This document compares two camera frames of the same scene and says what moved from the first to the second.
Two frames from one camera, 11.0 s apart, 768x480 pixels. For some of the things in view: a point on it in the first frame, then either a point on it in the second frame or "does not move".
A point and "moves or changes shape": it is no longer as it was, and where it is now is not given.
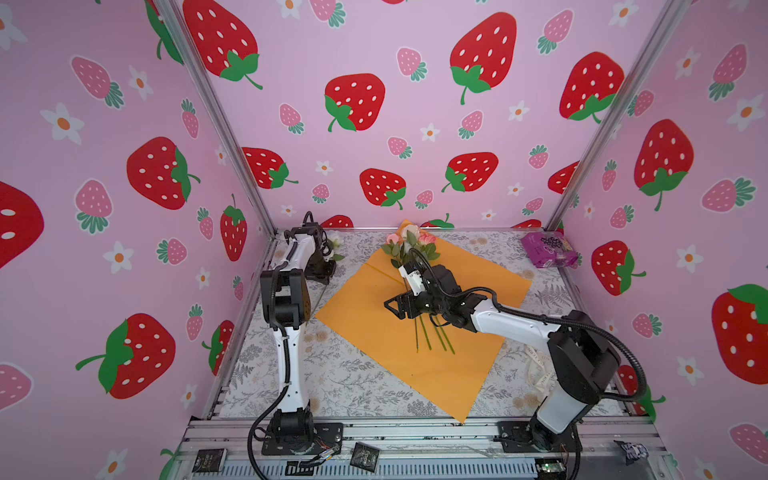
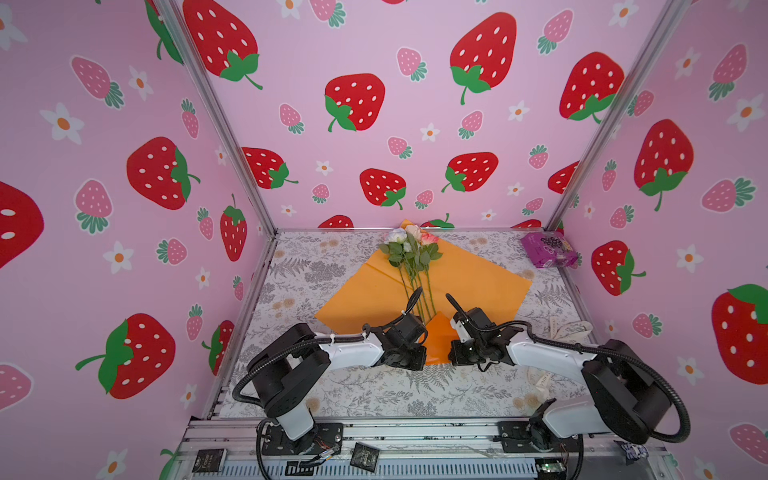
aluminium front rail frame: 232,449 does not move
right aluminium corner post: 627,91 does not move
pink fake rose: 426,241 does not move
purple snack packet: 548,249 does not move
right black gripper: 409,297 to 454,355
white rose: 335,245 to 394,247
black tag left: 209,460 does not move
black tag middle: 365,457 does not move
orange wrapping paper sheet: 448,365 moves or changes shape
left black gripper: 329,265 to 420,358
